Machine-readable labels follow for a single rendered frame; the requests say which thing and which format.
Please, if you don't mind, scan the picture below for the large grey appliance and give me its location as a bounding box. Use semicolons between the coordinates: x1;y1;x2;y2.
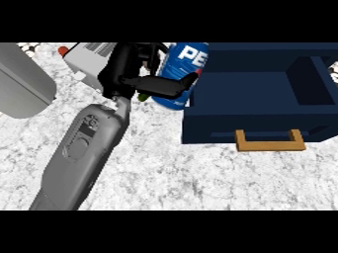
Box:
0;42;58;120

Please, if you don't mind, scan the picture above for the red knob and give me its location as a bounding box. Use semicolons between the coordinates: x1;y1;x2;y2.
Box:
56;45;71;57

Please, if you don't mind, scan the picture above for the navy drawer front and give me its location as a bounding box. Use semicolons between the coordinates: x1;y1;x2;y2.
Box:
180;104;338;145

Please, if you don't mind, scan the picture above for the wooden drawer handle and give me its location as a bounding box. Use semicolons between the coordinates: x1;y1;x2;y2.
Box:
234;128;308;153

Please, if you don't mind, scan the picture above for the pale grey appliance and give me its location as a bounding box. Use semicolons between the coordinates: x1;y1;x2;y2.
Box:
61;42;121;91

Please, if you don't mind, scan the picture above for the blue soda can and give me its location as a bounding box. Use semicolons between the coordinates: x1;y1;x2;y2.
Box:
152;42;210;111

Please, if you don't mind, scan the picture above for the navy open drawer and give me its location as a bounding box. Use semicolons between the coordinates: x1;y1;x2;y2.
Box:
180;42;338;145

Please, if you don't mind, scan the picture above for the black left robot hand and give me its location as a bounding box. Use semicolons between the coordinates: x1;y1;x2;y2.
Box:
98;42;201;102

